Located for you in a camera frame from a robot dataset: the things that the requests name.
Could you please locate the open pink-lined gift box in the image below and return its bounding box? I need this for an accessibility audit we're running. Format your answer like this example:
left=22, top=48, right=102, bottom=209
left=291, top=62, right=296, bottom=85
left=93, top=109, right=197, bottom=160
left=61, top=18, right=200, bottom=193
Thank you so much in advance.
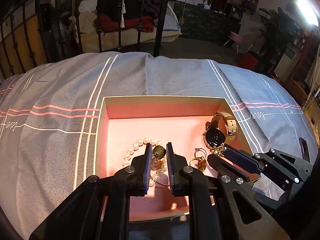
left=94, top=95, right=261, bottom=222

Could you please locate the hanging swing chair with clothes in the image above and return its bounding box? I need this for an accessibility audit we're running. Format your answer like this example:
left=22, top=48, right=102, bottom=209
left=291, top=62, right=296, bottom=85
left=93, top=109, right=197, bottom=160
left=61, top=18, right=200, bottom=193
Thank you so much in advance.
left=71, top=0, right=183, bottom=53

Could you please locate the black iron bed frame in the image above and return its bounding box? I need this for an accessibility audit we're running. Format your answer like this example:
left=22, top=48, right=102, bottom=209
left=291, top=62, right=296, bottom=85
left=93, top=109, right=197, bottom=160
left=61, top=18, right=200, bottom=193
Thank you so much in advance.
left=1, top=0, right=181, bottom=80

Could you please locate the white floor lamp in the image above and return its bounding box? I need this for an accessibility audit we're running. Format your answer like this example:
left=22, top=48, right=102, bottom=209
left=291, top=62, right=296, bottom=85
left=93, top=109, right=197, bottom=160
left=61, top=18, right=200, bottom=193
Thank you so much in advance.
left=296, top=0, right=319, bottom=27

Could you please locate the white pearl bracelet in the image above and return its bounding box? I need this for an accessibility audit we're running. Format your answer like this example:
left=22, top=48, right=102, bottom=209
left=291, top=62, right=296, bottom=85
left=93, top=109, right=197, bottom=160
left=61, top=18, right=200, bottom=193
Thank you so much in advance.
left=121, top=137, right=168, bottom=188

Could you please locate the pink small stool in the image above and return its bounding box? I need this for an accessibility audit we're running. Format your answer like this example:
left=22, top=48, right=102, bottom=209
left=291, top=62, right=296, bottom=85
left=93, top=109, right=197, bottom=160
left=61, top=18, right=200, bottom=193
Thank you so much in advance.
left=223, top=31, right=244, bottom=54

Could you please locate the small gold pendant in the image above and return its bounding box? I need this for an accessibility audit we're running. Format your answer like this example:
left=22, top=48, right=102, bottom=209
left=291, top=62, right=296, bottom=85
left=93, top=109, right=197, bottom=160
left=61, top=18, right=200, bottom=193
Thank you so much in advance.
left=152, top=145, right=166, bottom=159

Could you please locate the beige strap wristwatch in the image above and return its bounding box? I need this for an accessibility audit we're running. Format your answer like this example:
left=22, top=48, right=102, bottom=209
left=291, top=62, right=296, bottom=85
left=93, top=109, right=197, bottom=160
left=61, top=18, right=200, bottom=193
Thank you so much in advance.
left=203, top=111, right=238, bottom=150

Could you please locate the gold ring cluster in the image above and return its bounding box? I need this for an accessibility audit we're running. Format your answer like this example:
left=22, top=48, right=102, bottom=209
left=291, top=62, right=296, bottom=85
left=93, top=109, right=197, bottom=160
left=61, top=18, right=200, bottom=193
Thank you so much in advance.
left=189, top=148, right=207, bottom=172

